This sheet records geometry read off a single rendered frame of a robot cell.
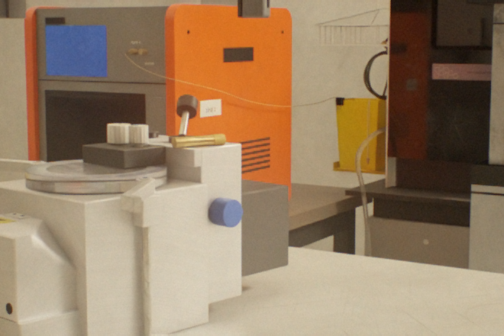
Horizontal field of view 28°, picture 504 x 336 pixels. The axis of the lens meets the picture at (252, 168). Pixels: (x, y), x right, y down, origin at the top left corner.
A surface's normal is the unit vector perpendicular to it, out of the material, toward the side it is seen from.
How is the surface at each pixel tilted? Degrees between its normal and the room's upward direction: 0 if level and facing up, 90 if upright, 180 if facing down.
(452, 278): 0
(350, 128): 93
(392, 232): 90
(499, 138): 90
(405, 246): 90
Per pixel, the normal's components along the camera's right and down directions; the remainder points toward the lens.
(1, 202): -0.69, 0.10
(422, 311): 0.00, -0.99
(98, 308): 0.73, 0.09
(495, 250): -0.51, 0.11
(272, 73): 0.85, 0.07
